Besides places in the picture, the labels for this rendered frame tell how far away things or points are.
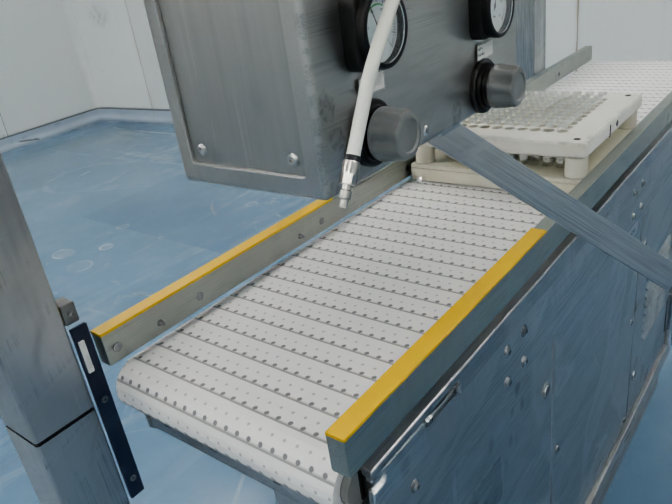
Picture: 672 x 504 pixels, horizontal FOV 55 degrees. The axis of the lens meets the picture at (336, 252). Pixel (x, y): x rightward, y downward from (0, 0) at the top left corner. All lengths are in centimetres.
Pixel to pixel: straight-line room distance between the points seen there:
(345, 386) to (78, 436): 26
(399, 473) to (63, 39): 598
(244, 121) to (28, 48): 583
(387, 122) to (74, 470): 47
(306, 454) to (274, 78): 28
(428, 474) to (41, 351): 34
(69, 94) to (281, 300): 572
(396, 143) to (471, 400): 34
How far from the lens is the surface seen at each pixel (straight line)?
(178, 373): 59
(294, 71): 29
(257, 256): 71
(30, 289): 58
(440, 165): 91
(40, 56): 619
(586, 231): 58
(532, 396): 92
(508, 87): 41
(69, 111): 631
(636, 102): 102
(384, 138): 31
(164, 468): 181
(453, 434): 58
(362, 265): 71
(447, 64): 39
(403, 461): 50
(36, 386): 61
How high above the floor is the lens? 115
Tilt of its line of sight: 25 degrees down
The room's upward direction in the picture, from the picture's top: 8 degrees counter-clockwise
